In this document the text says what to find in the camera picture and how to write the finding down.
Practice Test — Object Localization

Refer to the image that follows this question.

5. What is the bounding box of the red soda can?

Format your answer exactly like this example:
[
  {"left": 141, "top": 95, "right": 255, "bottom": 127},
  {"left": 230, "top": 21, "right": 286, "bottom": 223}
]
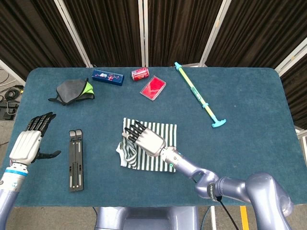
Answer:
[{"left": 130, "top": 67, "right": 150, "bottom": 82}]

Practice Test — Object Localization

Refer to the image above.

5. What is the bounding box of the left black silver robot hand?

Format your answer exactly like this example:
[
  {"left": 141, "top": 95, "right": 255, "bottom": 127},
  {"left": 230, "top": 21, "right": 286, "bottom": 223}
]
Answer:
[{"left": 9, "top": 112, "right": 62, "bottom": 166}]

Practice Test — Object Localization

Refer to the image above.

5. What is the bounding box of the white table leg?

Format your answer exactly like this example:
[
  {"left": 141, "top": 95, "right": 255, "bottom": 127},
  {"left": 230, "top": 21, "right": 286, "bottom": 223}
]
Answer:
[{"left": 210, "top": 206, "right": 217, "bottom": 230}]

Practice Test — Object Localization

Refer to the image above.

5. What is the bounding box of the black floor device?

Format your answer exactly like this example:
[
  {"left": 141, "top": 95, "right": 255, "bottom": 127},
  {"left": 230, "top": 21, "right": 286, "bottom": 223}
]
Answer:
[{"left": 0, "top": 102, "right": 20, "bottom": 120}]

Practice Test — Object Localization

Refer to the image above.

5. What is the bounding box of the black white striped shirt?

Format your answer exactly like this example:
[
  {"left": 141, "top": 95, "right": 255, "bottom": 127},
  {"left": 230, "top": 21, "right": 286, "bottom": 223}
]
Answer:
[{"left": 116, "top": 117, "right": 178, "bottom": 173}]

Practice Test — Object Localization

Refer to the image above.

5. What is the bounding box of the red flat ink pad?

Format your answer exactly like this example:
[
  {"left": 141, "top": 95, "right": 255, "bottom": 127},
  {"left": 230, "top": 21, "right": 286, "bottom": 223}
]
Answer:
[{"left": 140, "top": 75, "right": 167, "bottom": 102}]

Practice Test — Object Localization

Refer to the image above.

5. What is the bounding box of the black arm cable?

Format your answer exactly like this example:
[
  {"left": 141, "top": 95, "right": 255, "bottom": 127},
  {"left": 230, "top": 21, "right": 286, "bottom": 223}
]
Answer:
[{"left": 215, "top": 195, "right": 235, "bottom": 230}]

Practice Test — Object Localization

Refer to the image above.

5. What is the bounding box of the black folding laptop stand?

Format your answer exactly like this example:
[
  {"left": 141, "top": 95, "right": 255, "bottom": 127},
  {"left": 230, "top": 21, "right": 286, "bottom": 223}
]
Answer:
[{"left": 68, "top": 129, "right": 84, "bottom": 192}]

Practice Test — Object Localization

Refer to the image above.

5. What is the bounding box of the grey-blue robot torso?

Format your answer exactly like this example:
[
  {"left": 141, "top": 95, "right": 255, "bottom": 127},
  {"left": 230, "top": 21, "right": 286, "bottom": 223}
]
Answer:
[{"left": 95, "top": 206, "right": 200, "bottom": 230}]

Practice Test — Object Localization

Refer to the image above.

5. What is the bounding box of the dark pleated curtain panel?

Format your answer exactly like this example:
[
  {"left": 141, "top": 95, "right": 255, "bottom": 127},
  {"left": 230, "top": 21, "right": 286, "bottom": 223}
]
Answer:
[
  {"left": 280, "top": 59, "right": 307, "bottom": 130},
  {"left": 147, "top": 0, "right": 225, "bottom": 68},
  {"left": 206, "top": 0, "right": 307, "bottom": 70},
  {"left": 63, "top": 0, "right": 144, "bottom": 68},
  {"left": 0, "top": 0, "right": 87, "bottom": 81}
]

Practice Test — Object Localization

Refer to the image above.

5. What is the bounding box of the white partition frame post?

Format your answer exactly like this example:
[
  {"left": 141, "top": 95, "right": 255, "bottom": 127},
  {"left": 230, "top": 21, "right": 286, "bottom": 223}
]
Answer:
[
  {"left": 54, "top": 0, "right": 93, "bottom": 68},
  {"left": 274, "top": 44, "right": 307, "bottom": 77},
  {"left": 0, "top": 58, "right": 26, "bottom": 86},
  {"left": 138, "top": 0, "right": 149, "bottom": 67},
  {"left": 199, "top": 0, "right": 231, "bottom": 67}
]

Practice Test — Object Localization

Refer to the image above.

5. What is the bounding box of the white partition base frame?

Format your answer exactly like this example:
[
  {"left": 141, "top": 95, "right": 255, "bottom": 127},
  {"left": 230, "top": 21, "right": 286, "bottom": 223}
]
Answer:
[{"left": 295, "top": 128, "right": 307, "bottom": 166}]

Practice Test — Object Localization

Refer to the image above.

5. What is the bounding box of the teal yellow long stick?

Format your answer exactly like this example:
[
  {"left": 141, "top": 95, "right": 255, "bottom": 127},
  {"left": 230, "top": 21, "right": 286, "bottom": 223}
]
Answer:
[{"left": 174, "top": 61, "right": 227, "bottom": 128}]

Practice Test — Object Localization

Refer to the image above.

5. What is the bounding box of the long blue printed box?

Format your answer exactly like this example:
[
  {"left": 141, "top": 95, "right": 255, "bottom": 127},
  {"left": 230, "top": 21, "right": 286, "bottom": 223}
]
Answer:
[{"left": 92, "top": 69, "right": 125, "bottom": 86}]

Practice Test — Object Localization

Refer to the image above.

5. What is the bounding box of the grey green folded cloth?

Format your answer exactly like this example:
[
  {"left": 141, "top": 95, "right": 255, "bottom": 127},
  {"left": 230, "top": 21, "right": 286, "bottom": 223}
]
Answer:
[{"left": 47, "top": 78, "right": 96, "bottom": 106}]

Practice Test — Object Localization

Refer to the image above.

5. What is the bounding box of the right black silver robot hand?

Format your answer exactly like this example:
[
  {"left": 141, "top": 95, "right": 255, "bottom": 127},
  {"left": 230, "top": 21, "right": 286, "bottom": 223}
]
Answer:
[{"left": 122, "top": 120, "right": 166, "bottom": 158}]

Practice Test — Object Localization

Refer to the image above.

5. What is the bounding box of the black floor cable bundle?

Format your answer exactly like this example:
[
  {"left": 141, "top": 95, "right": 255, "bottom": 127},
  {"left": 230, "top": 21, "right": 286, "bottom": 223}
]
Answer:
[{"left": 4, "top": 87, "right": 23, "bottom": 101}]

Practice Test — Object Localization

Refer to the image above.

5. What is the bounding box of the teal floor cable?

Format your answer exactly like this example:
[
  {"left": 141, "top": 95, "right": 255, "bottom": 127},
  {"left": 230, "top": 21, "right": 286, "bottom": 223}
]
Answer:
[{"left": 201, "top": 206, "right": 213, "bottom": 230}]

